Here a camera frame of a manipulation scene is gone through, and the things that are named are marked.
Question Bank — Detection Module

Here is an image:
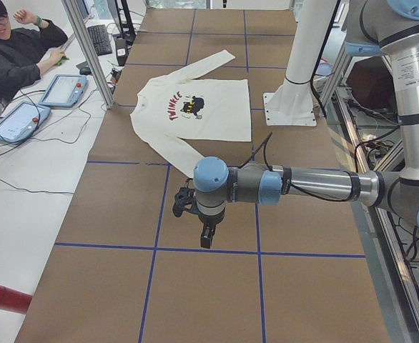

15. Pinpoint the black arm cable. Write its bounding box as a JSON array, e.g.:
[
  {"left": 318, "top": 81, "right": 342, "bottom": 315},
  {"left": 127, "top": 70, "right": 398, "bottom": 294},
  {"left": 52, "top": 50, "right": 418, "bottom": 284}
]
[{"left": 238, "top": 132, "right": 360, "bottom": 197}]

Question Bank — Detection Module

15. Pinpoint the red cylinder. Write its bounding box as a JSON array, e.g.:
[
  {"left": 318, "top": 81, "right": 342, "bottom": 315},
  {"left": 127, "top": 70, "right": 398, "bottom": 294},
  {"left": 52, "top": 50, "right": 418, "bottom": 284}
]
[{"left": 0, "top": 285, "right": 32, "bottom": 314}]

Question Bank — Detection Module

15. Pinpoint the far blue teach pendant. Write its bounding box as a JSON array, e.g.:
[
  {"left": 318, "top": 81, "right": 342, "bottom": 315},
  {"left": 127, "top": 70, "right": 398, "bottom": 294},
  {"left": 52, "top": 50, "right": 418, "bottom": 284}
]
[{"left": 39, "top": 74, "right": 87, "bottom": 108}]

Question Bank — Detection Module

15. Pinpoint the aluminium frame post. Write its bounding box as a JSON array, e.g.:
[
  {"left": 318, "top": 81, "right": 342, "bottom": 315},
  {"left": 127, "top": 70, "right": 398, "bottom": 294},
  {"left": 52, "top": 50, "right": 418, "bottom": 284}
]
[{"left": 61, "top": 0, "right": 114, "bottom": 109}]

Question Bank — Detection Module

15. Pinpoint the near blue teach pendant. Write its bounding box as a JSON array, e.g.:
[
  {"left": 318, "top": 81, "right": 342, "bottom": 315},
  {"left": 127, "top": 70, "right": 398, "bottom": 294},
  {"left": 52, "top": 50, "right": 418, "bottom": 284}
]
[{"left": 0, "top": 101, "right": 51, "bottom": 144}]

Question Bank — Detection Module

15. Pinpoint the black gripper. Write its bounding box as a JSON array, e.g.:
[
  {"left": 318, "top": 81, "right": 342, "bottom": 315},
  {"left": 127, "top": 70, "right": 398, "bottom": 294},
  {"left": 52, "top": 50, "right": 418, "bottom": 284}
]
[{"left": 197, "top": 206, "right": 225, "bottom": 249}]

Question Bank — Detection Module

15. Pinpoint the cream long-sleeve cat shirt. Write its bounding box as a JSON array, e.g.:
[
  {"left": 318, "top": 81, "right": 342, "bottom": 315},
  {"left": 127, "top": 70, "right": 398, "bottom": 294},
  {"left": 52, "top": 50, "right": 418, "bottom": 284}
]
[{"left": 131, "top": 50, "right": 251, "bottom": 177}]

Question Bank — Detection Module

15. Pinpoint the person in black hoodie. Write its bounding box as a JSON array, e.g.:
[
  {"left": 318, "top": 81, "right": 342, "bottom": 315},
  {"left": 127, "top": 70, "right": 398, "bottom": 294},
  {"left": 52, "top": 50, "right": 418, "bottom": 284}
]
[{"left": 0, "top": 1, "right": 68, "bottom": 101}]

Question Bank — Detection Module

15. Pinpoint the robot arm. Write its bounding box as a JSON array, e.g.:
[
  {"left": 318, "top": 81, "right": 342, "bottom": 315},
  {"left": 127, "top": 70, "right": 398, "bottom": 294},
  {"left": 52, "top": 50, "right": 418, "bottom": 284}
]
[{"left": 192, "top": 1, "right": 419, "bottom": 248}]

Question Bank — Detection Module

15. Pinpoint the green toy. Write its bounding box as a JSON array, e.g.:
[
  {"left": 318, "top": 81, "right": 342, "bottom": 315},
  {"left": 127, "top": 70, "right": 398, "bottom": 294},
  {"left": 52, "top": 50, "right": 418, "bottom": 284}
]
[{"left": 55, "top": 56, "right": 70, "bottom": 66}]

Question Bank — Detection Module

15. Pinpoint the blue teach pendant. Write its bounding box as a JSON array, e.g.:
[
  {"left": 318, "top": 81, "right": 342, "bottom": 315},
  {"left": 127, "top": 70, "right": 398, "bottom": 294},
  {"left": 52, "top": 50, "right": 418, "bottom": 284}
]
[
  {"left": 39, "top": 74, "right": 87, "bottom": 108},
  {"left": 0, "top": 101, "right": 51, "bottom": 144}
]

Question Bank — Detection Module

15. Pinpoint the black computer mouse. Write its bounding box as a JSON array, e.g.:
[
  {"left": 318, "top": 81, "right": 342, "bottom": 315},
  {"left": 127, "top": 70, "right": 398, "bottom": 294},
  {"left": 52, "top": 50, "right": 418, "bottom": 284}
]
[{"left": 79, "top": 66, "right": 92, "bottom": 76}]

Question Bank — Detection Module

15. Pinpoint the black keyboard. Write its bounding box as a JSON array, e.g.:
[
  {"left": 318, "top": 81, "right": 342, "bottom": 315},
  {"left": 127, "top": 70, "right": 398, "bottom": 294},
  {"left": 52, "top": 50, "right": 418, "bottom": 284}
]
[{"left": 87, "top": 24, "right": 112, "bottom": 56}]

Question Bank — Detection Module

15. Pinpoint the white camera stand pillar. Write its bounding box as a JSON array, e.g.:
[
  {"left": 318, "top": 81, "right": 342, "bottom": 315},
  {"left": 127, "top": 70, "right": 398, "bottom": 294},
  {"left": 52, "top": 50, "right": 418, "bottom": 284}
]
[{"left": 263, "top": 0, "right": 340, "bottom": 126}]

